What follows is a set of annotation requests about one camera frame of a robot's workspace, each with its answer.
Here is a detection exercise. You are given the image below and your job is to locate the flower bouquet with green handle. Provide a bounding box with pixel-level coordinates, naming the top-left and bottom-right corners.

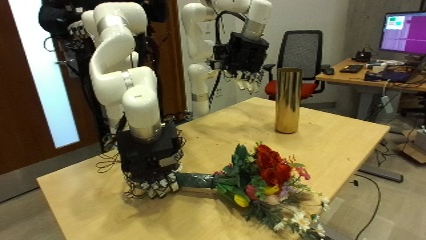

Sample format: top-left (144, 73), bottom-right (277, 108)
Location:
top-left (175, 143), bottom-right (333, 240)

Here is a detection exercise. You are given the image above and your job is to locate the gold cylinder vase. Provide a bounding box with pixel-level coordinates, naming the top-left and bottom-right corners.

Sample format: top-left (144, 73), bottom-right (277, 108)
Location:
top-left (275, 67), bottom-right (304, 135)

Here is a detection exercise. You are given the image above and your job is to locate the black mesh red seat chair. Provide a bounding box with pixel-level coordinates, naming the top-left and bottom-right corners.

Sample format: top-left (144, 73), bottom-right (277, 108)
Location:
top-left (263, 29), bottom-right (333, 101)

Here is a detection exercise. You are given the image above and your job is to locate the wooden office desk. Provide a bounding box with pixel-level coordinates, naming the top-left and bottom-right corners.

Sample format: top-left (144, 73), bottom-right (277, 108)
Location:
top-left (316, 58), bottom-right (426, 122)

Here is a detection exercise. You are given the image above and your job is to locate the black keyboard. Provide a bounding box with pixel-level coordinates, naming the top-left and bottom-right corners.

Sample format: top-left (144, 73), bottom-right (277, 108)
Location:
top-left (340, 64), bottom-right (365, 74)

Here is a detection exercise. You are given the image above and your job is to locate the black desk phone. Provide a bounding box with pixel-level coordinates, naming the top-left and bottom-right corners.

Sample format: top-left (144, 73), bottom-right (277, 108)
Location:
top-left (353, 48), bottom-right (375, 64)

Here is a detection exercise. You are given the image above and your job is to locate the brown door with glass panel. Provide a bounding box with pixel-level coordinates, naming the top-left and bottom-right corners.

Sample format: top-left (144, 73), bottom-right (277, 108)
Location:
top-left (0, 0), bottom-right (102, 176)

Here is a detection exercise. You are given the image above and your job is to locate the white power strip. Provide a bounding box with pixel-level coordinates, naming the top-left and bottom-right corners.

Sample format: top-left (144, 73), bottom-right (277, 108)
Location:
top-left (380, 95), bottom-right (396, 115)

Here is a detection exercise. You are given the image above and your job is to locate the computer monitor purple screen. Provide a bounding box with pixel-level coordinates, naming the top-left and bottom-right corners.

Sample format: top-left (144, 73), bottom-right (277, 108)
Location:
top-left (379, 11), bottom-right (426, 56)

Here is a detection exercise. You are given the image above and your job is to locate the person in dark top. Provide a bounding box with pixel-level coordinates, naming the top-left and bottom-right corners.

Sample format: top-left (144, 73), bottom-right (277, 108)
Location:
top-left (38, 0), bottom-right (91, 36)

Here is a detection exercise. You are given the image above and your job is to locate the grey table foot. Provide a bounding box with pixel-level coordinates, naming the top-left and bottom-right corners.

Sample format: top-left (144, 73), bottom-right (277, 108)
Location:
top-left (357, 164), bottom-right (405, 184)

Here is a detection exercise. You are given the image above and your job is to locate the cardboard box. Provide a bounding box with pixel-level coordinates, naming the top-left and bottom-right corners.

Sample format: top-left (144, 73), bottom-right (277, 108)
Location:
top-left (396, 129), bottom-right (426, 164)

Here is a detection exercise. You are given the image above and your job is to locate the black floor cable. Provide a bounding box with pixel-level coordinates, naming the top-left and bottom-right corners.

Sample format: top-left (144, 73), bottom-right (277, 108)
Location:
top-left (349, 173), bottom-right (384, 240)

